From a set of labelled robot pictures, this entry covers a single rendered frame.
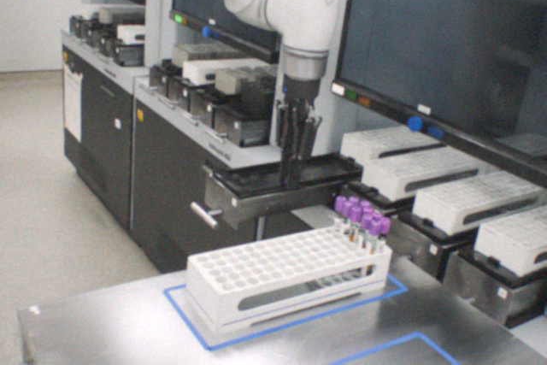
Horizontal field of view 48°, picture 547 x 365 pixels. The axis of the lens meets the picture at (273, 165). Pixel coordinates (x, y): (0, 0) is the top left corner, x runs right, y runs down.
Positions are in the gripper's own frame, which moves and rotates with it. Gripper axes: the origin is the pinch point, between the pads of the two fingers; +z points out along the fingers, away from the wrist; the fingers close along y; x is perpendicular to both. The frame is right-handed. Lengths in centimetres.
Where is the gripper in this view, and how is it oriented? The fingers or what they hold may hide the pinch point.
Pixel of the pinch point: (290, 170)
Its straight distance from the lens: 129.2
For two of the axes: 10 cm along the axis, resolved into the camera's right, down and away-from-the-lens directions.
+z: -1.1, 9.2, 3.7
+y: -5.6, -3.7, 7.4
